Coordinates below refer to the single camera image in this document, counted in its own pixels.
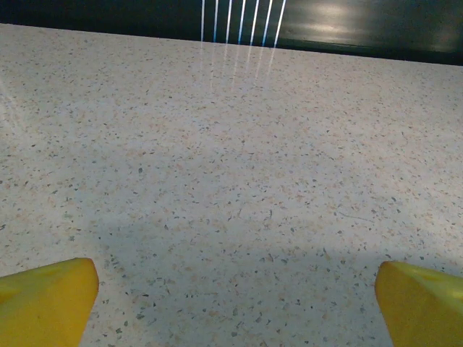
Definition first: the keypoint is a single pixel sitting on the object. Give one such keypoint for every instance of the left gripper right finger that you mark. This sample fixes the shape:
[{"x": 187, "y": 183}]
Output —
[{"x": 423, "y": 311}]

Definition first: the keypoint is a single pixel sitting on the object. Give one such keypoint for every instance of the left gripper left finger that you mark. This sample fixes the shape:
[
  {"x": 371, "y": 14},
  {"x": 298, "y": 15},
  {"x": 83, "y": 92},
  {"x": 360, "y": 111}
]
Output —
[{"x": 43, "y": 307}]

